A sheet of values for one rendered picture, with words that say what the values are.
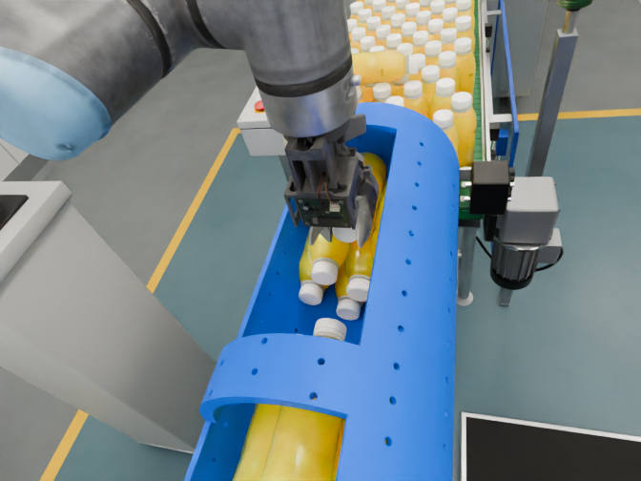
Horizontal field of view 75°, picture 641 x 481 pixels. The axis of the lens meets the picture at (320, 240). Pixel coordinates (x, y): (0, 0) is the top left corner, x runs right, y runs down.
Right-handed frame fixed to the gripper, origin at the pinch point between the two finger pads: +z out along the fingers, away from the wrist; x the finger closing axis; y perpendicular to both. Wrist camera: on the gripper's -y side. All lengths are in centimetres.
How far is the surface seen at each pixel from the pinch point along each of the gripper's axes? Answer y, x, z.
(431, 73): -54, 9, 8
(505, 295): -63, 38, 109
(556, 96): -63, 37, 21
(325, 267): 2.3, -3.5, 5.7
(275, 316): 7.5, -11.8, 12.4
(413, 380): 20.7, 10.7, -2.6
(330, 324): 13.9, 0.5, 0.9
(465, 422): -9, 22, 102
